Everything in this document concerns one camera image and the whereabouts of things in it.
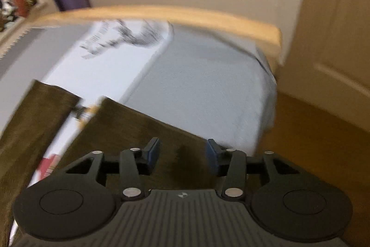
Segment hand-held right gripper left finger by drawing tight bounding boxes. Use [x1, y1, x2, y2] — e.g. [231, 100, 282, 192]
[62, 137, 161, 202]

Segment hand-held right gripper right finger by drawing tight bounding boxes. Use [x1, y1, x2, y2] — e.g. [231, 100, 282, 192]
[206, 138, 304, 202]

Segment olive green ribbed pants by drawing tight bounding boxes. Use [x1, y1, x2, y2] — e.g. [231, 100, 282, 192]
[0, 79, 232, 247]

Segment grey printed bed sheet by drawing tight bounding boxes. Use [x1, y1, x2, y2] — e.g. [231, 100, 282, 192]
[0, 18, 278, 247]

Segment cream door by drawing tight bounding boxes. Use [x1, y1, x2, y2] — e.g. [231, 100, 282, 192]
[278, 0, 370, 110]

